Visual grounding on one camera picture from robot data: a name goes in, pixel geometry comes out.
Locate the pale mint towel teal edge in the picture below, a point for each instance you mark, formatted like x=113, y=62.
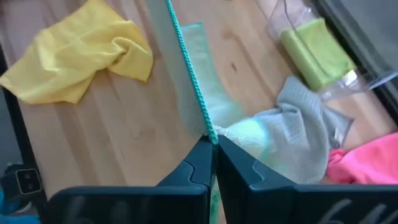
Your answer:
x=178, y=62

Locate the small black silver-rimmed camera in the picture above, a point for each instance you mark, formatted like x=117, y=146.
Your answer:
x=28, y=182

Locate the lime green microfiber towel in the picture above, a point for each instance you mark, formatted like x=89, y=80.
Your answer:
x=317, y=53

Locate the blue plastic part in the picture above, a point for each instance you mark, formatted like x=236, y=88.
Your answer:
x=12, y=214

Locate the grey waffle microfiber towel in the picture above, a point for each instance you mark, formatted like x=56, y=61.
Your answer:
x=298, y=133

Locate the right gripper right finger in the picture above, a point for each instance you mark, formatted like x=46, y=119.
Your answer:
x=242, y=186

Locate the clear plastic bin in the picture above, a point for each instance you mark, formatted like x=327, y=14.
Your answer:
x=367, y=82

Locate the pink microfiber towel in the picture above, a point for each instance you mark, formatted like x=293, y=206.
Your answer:
x=367, y=161

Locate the yellow microfiber towel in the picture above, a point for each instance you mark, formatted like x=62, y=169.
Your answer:
x=77, y=49

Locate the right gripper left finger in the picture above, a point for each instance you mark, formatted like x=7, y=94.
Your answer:
x=196, y=168

